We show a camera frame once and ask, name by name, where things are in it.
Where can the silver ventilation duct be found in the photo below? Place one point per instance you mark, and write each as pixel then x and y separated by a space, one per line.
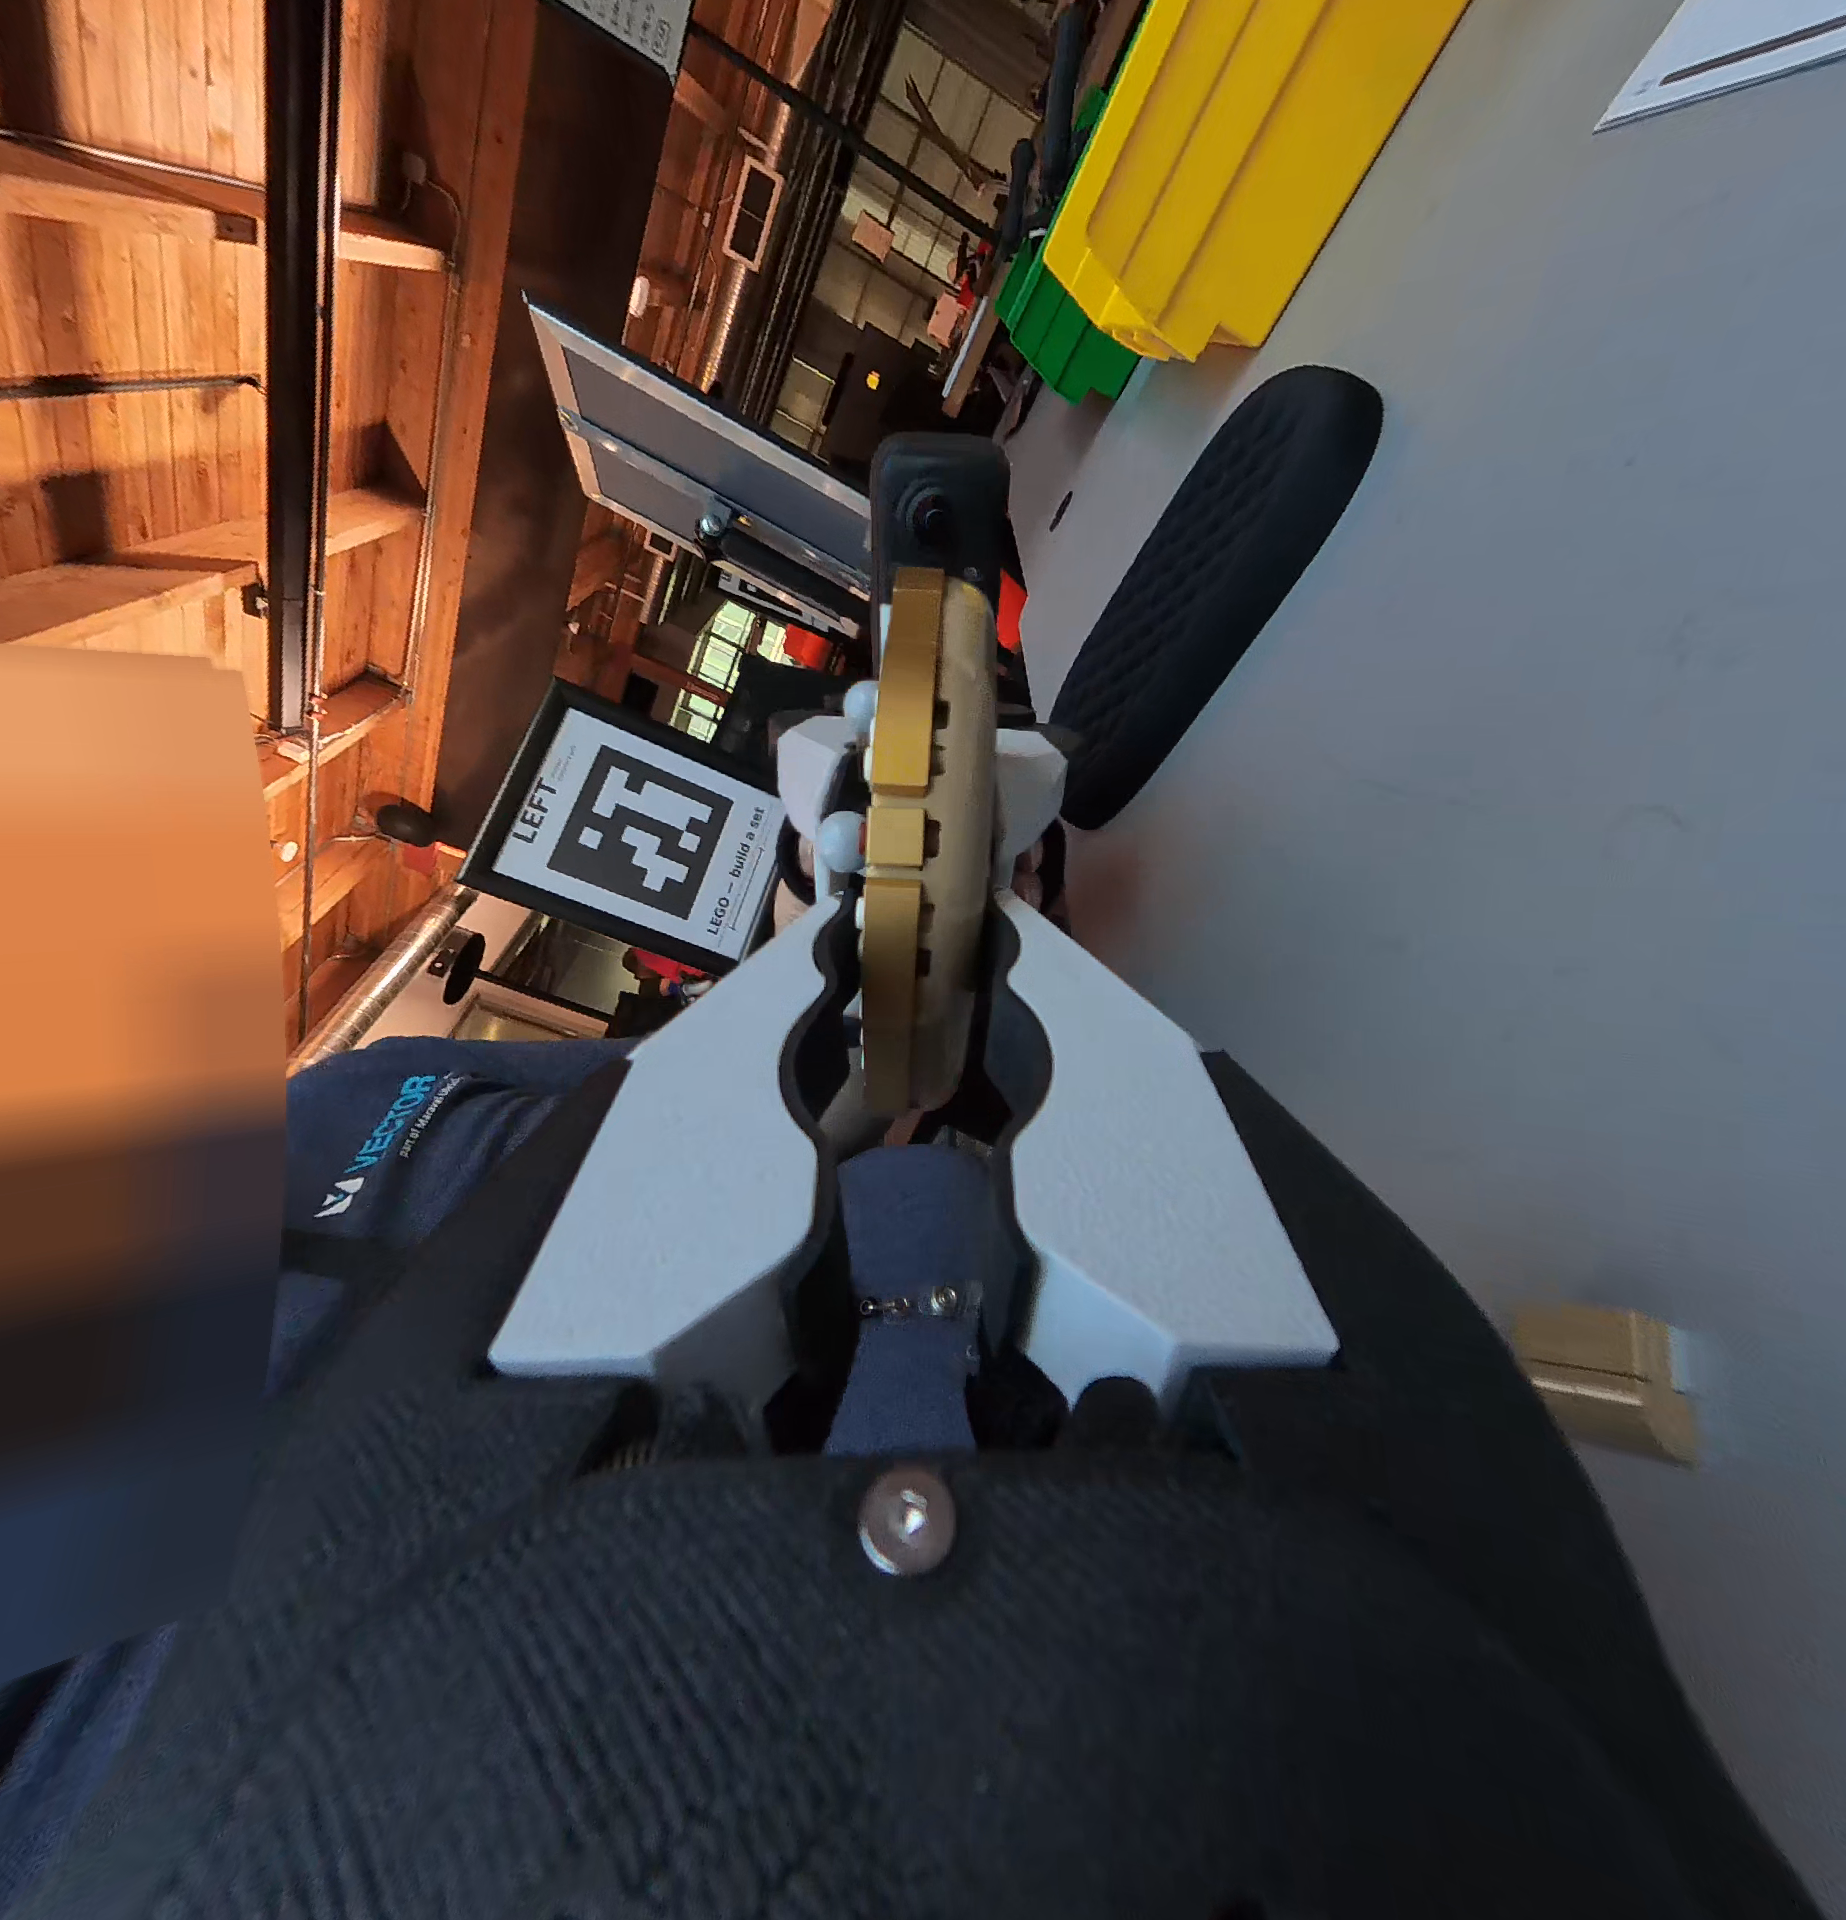
pixel 390 961

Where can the lego instruction booklet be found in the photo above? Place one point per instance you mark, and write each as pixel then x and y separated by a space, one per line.
pixel 1734 61

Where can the person's navy shirt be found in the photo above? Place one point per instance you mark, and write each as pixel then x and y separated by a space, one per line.
pixel 429 1155

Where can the yellow plastic bin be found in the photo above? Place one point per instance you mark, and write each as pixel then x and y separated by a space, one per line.
pixel 1238 163

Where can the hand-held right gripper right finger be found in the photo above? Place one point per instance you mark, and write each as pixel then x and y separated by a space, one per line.
pixel 1147 1201

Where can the black oval pad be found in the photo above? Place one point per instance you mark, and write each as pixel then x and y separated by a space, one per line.
pixel 1225 585

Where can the round gold lego model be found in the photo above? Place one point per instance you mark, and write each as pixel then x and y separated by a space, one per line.
pixel 923 840

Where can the tan lego brick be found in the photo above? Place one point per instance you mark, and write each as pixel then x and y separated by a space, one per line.
pixel 1606 1380

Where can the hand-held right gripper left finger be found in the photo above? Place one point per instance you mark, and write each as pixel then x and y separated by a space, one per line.
pixel 683 1201

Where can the black ceiling pipe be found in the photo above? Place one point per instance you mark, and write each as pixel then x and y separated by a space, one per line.
pixel 301 360

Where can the grey framed display panel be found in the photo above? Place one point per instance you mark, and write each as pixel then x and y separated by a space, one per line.
pixel 683 436

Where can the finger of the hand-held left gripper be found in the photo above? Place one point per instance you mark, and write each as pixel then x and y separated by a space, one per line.
pixel 1033 780
pixel 811 774

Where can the green plastic bin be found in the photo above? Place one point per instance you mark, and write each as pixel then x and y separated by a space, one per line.
pixel 1065 329

